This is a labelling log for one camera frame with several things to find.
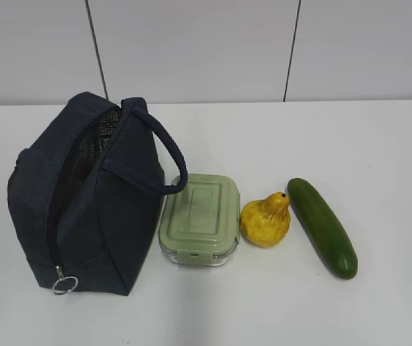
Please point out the dark blue lunch bag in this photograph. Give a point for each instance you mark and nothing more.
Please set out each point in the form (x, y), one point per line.
(86, 196)

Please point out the green lid glass container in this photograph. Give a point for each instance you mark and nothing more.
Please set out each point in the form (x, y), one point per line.
(201, 224)

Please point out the yellow toy pear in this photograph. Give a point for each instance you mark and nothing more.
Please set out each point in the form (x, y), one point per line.
(266, 222)

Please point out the green toy cucumber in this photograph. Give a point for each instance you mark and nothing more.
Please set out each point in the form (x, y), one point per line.
(323, 228)

